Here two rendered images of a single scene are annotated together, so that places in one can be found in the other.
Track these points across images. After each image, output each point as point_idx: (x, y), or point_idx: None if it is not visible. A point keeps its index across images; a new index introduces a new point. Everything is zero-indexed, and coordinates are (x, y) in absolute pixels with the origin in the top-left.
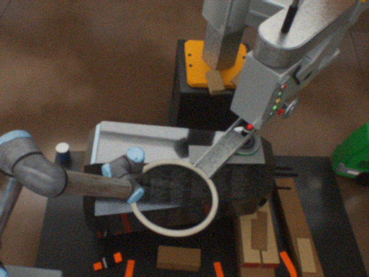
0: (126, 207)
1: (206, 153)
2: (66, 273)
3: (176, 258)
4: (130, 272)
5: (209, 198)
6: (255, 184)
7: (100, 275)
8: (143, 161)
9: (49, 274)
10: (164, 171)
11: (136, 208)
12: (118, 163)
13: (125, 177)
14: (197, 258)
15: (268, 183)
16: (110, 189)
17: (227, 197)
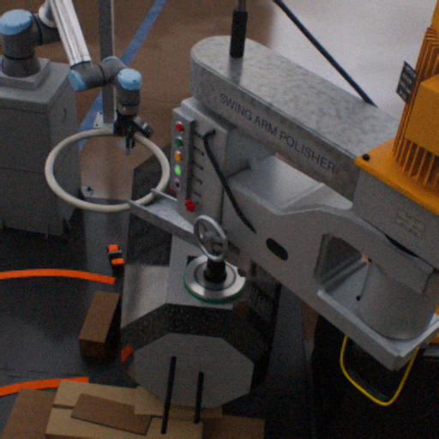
0: (136, 188)
1: (167, 196)
2: (111, 223)
3: (96, 311)
4: (97, 279)
5: (130, 261)
6: (138, 308)
7: (101, 251)
8: (123, 89)
9: (45, 96)
10: (168, 194)
11: (92, 130)
12: (117, 63)
13: (95, 67)
14: (90, 336)
15: (141, 333)
16: (60, 26)
17: (129, 281)
